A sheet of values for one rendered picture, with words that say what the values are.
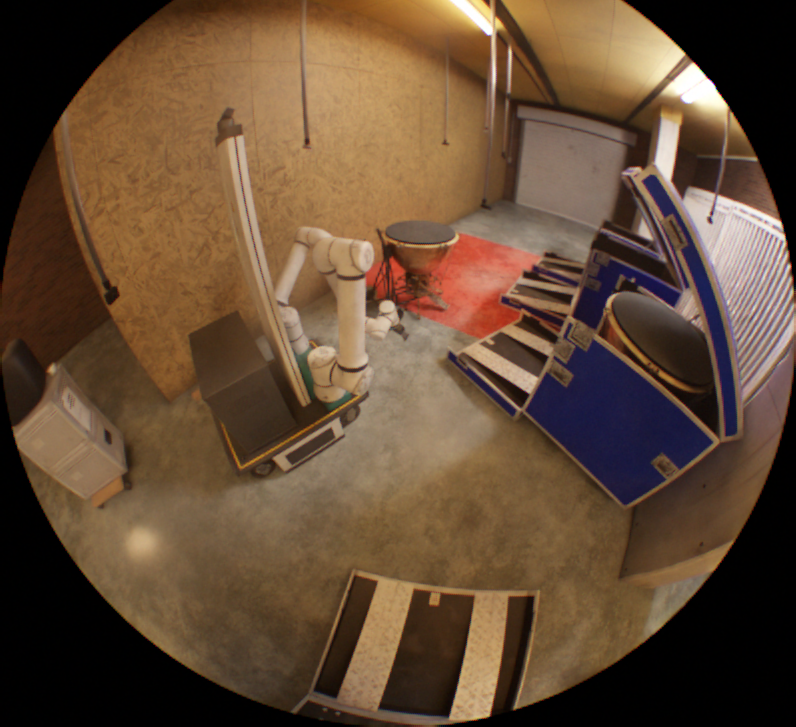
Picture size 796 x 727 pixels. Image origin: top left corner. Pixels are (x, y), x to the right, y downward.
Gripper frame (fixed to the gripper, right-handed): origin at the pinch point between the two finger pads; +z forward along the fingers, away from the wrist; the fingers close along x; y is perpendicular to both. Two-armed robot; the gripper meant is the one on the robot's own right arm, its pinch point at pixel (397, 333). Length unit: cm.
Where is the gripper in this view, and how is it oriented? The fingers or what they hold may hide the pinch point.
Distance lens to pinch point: 180.7
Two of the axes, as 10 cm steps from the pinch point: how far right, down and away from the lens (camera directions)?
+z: 1.7, 4.6, 8.7
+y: -6.1, 7.4, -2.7
